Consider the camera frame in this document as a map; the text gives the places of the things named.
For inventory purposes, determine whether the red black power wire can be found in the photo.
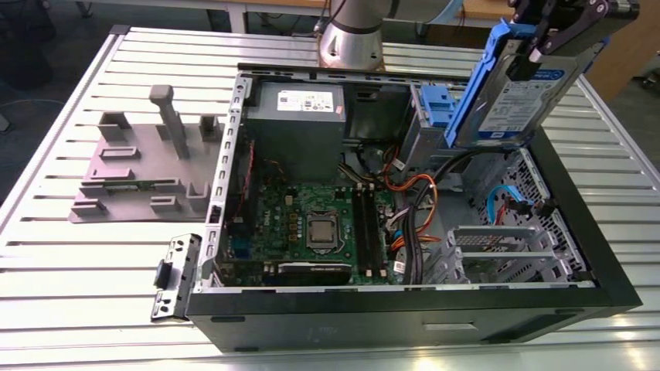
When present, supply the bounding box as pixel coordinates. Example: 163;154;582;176
508;195;563;220

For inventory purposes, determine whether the metal optical drive cage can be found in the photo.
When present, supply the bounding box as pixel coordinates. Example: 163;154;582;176
399;83;468;171

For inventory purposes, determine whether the wooden cabinet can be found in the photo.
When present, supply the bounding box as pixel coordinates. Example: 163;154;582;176
603;15;660;104

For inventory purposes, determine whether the blue plastic drive latch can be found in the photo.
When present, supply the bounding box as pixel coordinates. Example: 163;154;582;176
420;85;460;128

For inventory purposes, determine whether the orange yellow wire bundle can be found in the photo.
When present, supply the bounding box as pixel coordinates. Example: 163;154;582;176
386;173;443;252

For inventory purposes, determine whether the black cable bundle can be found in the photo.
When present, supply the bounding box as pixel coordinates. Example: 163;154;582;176
402;148;516;285

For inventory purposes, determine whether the thin red wire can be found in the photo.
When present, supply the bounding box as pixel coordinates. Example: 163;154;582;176
231;141;258;223

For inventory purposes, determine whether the blue wire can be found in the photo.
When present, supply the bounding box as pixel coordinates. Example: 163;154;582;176
484;184;532;225

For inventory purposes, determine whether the thin coloured wire bundle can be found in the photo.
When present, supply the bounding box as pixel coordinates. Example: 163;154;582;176
260;158;290;183

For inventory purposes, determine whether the grey parts rack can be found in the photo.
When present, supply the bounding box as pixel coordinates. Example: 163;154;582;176
66;83;228;225

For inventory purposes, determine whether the metal slot retention bracket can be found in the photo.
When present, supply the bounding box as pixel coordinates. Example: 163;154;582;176
150;233;203;324

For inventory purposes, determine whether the grey power supply unit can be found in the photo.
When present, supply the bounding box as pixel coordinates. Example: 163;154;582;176
242;83;347;185

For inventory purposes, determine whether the black RAM slot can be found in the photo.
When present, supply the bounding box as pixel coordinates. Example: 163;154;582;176
367;183;390;277
352;183;374;277

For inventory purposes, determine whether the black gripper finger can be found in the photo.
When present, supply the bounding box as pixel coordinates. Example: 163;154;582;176
530;0;620;63
508;0;556;82

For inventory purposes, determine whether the black graphics card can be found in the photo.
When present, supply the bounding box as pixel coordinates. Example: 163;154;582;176
262;260;358;287

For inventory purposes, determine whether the green RAM stick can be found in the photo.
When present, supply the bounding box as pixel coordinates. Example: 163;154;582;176
103;181;156;191

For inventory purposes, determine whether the CPU socket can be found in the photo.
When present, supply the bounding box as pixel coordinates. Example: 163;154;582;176
303;209;346;255

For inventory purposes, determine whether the silver CPU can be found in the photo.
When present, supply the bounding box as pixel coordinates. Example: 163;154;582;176
311;220;339;243

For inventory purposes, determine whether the hard disk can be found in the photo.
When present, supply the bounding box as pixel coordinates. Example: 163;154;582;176
443;15;612;150

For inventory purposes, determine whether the black open PC case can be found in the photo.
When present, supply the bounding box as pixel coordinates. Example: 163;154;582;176
184;61;646;353

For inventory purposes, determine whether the green motherboard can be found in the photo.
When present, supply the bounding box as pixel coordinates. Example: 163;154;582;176
222;183;408;287

